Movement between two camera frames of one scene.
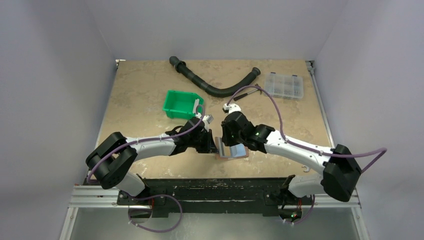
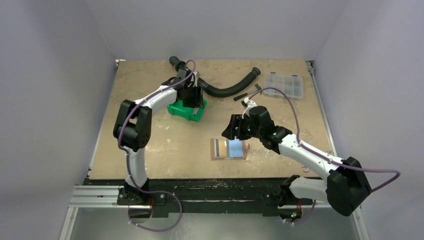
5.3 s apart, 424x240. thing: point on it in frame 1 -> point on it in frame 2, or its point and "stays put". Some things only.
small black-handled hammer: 240,96 stays put
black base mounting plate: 162,195 stays put
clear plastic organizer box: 284,86 stays put
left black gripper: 209,146 -> 197,100
